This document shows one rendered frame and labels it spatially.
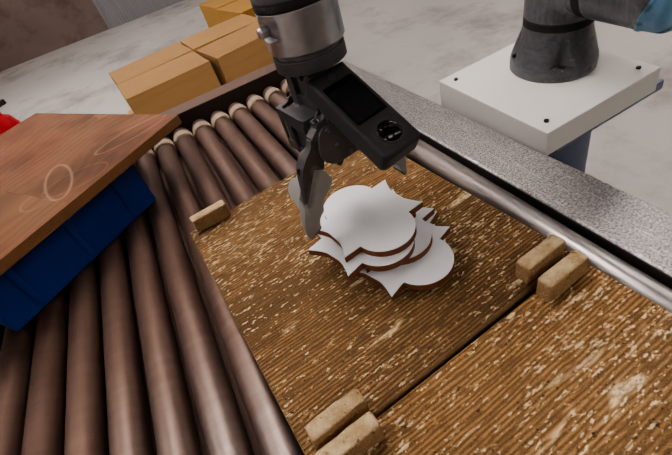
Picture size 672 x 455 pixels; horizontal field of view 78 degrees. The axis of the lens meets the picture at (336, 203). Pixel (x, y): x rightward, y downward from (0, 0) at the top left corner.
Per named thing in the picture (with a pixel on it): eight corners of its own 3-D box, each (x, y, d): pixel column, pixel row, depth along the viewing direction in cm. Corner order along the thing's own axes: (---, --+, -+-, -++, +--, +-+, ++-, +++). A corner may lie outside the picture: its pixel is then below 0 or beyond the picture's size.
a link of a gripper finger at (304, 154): (321, 198, 48) (341, 126, 45) (329, 205, 46) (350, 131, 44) (286, 198, 45) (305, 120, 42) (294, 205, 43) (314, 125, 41)
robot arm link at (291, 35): (351, -14, 35) (271, 23, 33) (362, 39, 38) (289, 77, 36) (307, -18, 41) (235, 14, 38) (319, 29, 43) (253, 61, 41)
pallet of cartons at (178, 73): (151, 168, 292) (110, 107, 261) (135, 122, 365) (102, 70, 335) (317, 87, 323) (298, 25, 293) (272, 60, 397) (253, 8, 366)
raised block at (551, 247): (550, 247, 47) (552, 231, 45) (565, 256, 46) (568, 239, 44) (513, 276, 45) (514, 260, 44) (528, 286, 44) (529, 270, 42)
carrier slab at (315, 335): (365, 139, 77) (363, 132, 76) (571, 260, 47) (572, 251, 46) (193, 239, 67) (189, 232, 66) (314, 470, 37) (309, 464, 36)
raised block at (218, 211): (228, 210, 68) (221, 197, 66) (232, 215, 67) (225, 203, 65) (196, 229, 67) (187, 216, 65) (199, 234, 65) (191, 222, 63)
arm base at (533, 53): (540, 39, 87) (546, -10, 80) (614, 55, 77) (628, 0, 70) (492, 70, 82) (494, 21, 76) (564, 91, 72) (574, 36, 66)
